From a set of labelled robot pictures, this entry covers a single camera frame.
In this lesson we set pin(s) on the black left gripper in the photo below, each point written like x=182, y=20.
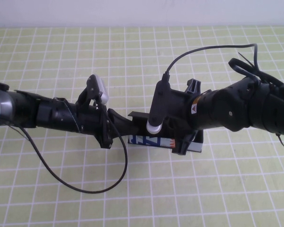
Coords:
x=85, y=118

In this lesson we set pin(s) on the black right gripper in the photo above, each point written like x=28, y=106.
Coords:
x=191, y=118

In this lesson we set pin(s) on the black glasses case printed side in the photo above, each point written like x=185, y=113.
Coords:
x=142, y=141

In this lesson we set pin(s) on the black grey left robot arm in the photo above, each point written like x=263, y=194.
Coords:
x=26, y=111

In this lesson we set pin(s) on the green white-grid tablecloth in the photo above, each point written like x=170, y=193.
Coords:
x=85, y=212

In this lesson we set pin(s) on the black zip tie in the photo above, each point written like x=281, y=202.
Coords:
x=21, y=133
x=245, y=59
x=281, y=141

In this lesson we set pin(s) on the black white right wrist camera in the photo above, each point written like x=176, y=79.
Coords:
x=159, y=101

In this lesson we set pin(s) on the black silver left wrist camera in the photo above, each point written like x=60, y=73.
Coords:
x=94, y=87

